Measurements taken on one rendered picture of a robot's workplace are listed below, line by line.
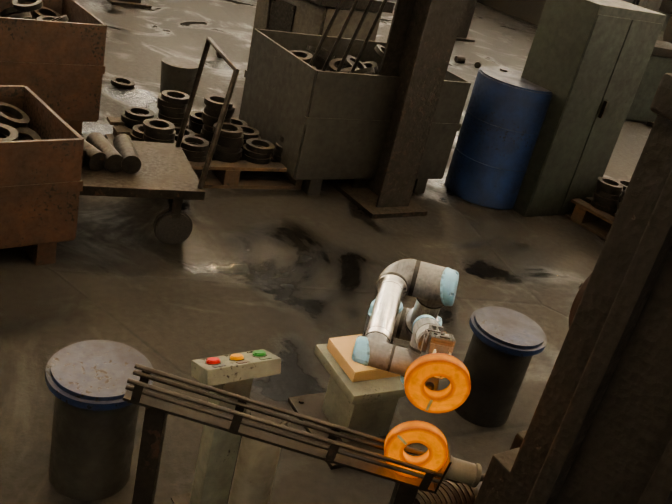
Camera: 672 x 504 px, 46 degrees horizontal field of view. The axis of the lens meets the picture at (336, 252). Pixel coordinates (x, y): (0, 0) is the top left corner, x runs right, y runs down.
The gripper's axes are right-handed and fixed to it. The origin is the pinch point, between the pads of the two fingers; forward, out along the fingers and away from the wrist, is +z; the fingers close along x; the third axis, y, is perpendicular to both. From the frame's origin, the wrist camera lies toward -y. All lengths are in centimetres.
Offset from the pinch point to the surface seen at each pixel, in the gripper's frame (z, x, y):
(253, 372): -40, -44, -24
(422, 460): -4.7, 2.2, -23.7
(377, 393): -91, -1, -41
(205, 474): -49, -53, -62
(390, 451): -3.5, -6.4, -22.6
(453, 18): -309, 21, 117
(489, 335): -123, 42, -20
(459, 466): -3.9, 11.3, -22.9
